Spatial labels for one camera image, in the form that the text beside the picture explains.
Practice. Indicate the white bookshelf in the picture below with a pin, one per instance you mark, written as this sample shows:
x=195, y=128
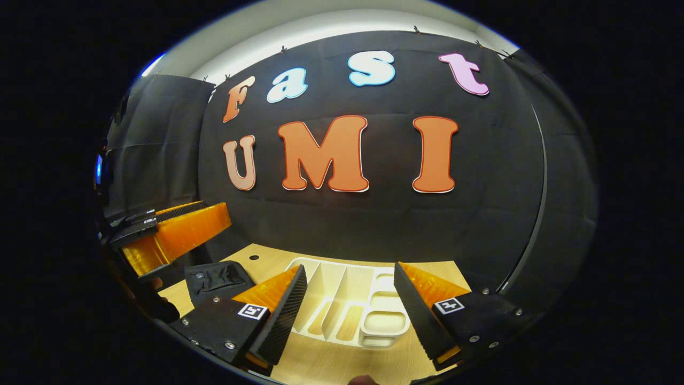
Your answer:
x=342, y=289

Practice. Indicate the black schoolbag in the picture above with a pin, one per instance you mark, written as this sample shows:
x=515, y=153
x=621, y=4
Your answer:
x=219, y=280

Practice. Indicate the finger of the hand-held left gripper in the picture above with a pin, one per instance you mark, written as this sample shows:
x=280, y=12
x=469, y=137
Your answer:
x=133, y=234
x=181, y=210

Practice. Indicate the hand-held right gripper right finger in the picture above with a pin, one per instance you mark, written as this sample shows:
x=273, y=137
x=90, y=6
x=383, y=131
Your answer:
x=419, y=315

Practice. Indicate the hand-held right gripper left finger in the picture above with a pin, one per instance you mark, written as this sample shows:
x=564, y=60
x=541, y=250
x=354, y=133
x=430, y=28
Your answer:
x=280, y=321

